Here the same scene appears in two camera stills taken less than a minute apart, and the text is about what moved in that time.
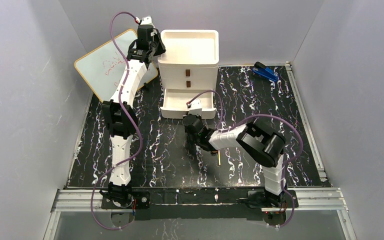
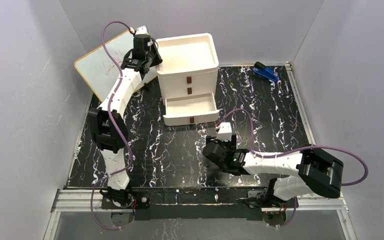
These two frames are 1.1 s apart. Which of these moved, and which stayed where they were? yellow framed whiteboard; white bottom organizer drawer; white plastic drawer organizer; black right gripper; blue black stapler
Moved: black right gripper; white bottom organizer drawer; white plastic drawer organizer
Stayed: blue black stapler; yellow framed whiteboard
